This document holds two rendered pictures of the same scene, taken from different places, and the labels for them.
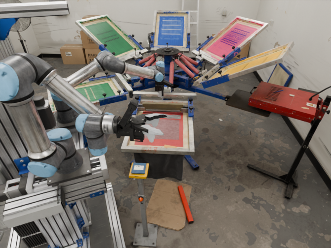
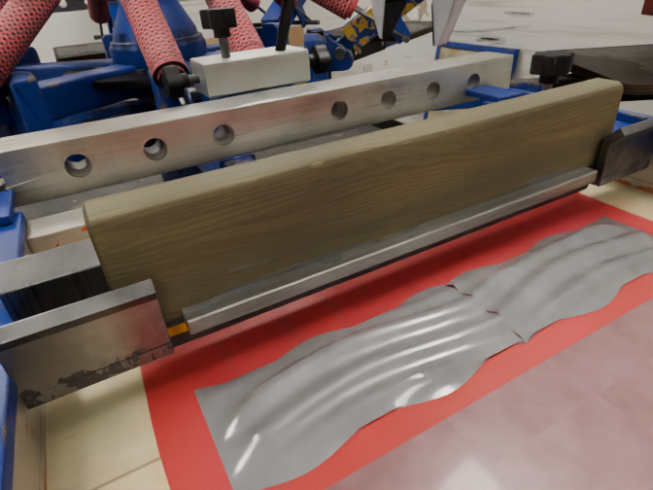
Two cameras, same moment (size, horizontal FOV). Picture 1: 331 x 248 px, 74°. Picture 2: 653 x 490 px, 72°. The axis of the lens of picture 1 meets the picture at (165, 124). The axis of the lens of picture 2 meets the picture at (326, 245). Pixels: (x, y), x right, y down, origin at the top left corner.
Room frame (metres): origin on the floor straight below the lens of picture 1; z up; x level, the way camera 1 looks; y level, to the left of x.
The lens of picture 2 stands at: (1.64, 0.23, 1.15)
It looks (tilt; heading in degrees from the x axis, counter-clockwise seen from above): 31 degrees down; 329
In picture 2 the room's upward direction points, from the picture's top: 4 degrees counter-clockwise
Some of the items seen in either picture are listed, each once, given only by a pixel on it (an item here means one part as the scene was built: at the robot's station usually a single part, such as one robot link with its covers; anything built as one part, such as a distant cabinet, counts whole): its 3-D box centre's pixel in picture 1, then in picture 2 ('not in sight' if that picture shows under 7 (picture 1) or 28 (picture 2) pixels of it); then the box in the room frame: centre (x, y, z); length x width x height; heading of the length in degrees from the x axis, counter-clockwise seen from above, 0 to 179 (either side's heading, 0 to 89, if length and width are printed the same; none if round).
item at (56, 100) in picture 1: (61, 97); not in sight; (1.33, 0.72, 1.42); 0.13 x 0.12 x 0.14; 30
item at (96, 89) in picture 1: (97, 83); not in sight; (2.30, 0.78, 1.05); 1.08 x 0.61 x 0.23; 116
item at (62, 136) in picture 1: (60, 142); not in sight; (0.85, 0.55, 1.42); 0.13 x 0.12 x 0.14; 175
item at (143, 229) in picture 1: (143, 206); not in sight; (1.10, 0.19, 0.48); 0.22 x 0.22 x 0.96; 86
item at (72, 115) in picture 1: (66, 111); not in sight; (1.33, 0.72, 1.31); 0.15 x 0.15 x 0.10
